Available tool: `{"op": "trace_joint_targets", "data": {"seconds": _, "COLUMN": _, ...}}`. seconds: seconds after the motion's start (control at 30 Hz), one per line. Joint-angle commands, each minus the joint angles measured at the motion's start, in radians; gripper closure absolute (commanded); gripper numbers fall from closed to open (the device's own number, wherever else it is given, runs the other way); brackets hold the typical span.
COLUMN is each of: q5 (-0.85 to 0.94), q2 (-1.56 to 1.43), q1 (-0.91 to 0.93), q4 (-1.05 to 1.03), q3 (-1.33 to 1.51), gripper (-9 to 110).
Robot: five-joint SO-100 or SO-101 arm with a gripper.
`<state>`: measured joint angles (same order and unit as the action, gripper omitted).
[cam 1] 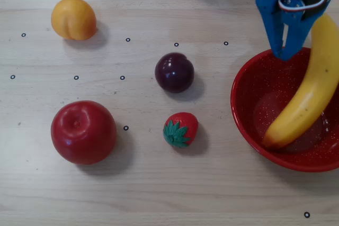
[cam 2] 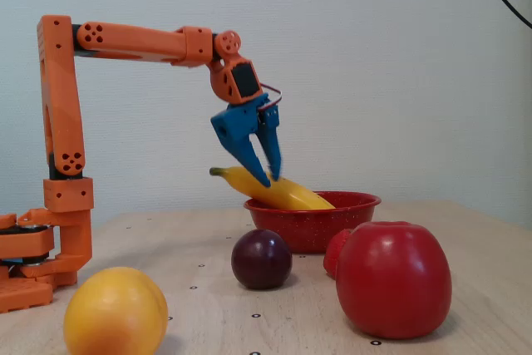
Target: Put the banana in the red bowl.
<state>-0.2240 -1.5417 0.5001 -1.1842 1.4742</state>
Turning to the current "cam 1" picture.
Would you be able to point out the red speckled enamel bowl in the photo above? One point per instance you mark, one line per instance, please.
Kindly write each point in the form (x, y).
(251, 115)

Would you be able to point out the dark purple plastic plum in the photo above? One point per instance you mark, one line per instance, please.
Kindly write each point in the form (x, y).
(174, 73)

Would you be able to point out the yellow orange plastic peach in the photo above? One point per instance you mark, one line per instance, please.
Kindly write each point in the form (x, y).
(73, 19)

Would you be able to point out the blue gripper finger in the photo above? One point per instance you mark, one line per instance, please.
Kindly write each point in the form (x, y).
(274, 32)
(295, 32)

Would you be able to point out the red plastic strawberry green leaves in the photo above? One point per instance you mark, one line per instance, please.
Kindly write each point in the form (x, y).
(182, 129)

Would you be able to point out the yellow plastic banana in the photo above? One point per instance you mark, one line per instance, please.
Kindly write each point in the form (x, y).
(310, 96)

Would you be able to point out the red plastic apple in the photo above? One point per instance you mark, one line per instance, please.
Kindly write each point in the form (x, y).
(83, 133)

